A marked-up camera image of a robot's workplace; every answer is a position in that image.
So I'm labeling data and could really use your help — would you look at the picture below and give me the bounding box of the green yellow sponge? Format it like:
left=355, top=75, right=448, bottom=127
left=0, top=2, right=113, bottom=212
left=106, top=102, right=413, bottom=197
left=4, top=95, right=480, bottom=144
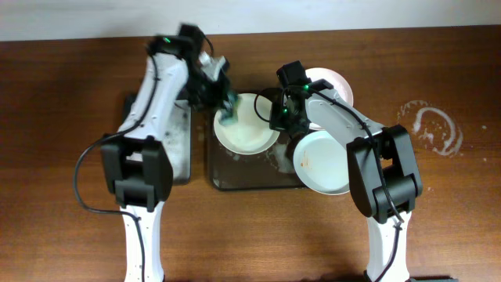
left=218, top=92, right=240, bottom=126

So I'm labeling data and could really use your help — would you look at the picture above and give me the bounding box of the pale green plate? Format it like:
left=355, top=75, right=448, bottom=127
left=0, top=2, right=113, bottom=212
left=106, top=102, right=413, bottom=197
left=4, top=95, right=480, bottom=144
left=293, top=131, right=350, bottom=195

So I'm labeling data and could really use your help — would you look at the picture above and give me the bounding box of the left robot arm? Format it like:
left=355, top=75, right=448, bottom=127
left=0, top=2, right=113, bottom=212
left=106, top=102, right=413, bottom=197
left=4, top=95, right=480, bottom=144
left=101, top=34, right=238, bottom=281

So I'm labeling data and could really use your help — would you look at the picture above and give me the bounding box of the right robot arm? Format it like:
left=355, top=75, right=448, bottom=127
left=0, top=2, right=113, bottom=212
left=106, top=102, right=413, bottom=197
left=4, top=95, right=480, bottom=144
left=271, top=78, right=423, bottom=281

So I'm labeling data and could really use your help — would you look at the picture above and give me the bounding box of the black soapy water tray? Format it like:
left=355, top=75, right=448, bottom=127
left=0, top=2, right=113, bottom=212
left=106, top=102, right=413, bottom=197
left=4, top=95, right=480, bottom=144
left=119, top=93, right=192, bottom=186

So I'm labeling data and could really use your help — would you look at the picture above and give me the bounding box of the dark brown serving tray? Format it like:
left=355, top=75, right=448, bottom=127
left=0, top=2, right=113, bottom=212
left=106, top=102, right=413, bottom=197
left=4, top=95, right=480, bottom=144
left=207, top=114, right=305, bottom=192

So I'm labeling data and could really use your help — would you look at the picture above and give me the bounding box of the pink white plate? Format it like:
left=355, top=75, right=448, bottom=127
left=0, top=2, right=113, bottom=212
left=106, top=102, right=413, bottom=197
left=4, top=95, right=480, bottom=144
left=304, top=67, right=354, bottom=107

